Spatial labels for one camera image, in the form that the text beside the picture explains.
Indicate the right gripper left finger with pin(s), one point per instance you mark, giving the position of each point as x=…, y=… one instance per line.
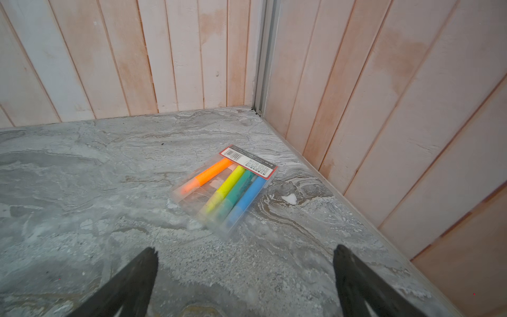
x=128, y=293

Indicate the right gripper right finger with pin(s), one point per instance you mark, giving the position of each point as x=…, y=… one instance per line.
x=359, y=288

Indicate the pack of coloured markers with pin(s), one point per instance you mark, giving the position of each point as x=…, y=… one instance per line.
x=222, y=191

